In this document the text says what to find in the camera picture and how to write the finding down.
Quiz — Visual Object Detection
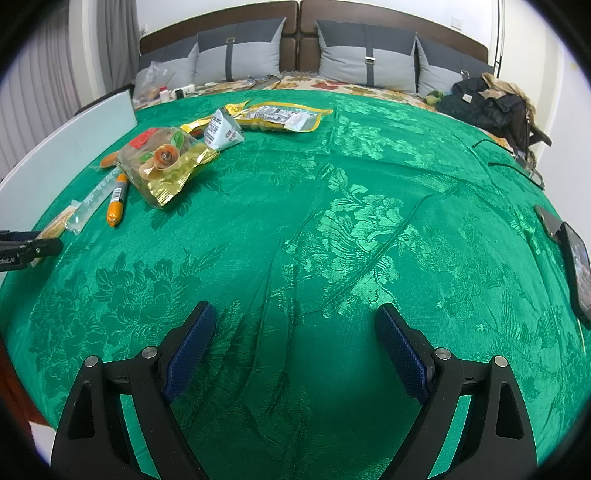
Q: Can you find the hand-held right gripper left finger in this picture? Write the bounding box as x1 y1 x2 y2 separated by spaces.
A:
50 301 218 480

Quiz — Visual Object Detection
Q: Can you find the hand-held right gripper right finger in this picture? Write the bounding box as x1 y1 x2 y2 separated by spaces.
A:
374 304 539 480

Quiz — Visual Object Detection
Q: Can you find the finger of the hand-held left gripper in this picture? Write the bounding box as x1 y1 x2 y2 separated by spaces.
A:
0 230 64 267

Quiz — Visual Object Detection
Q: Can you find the tan biscuit packet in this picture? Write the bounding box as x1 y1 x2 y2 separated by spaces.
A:
36 207 77 241

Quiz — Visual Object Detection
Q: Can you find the clear long stick packet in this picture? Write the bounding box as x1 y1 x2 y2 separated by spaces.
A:
66 166 122 233

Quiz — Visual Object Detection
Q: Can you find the white storage box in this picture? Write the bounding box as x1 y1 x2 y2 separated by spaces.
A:
0 89 139 234

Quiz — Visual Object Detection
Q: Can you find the gold snack bag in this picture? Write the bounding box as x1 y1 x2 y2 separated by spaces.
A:
115 127 221 209

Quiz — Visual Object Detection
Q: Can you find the white triangular snack packet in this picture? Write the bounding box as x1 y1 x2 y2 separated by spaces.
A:
203 108 245 151

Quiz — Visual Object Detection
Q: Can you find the green patterned blanket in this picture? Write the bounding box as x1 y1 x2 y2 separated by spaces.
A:
0 90 591 480

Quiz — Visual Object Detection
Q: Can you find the black smartphone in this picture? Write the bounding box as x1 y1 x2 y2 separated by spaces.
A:
556 222 591 325

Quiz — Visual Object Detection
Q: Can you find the yellow snack packet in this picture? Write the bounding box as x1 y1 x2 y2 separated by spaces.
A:
179 116 218 139

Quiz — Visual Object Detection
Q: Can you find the dark phone case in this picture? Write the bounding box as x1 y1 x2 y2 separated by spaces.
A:
533 204 564 241

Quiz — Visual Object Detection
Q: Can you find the clear plastic bag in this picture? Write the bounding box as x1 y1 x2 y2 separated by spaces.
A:
134 62 178 100

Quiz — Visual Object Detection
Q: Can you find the grey curtain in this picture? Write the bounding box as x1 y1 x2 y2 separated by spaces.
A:
0 0 140 172

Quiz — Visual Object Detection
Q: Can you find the grey two-tone pillow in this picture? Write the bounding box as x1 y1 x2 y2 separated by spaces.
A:
137 44 200 89
315 19 419 90
414 36 490 96
195 17 287 85

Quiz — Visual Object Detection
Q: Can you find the clear yellow-edged snack bag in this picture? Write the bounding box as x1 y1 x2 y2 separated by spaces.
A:
225 102 334 134

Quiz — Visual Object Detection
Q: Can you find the black jacket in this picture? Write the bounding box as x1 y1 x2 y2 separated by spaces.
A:
436 78 532 136

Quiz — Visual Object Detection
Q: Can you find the beige cloth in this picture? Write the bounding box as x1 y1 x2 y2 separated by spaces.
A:
480 72 536 121

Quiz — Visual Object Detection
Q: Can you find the floral bed sheet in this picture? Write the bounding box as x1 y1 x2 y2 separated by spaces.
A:
131 73 525 153

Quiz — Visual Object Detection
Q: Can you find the thin black pole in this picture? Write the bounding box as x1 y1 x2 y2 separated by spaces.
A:
493 0 506 80

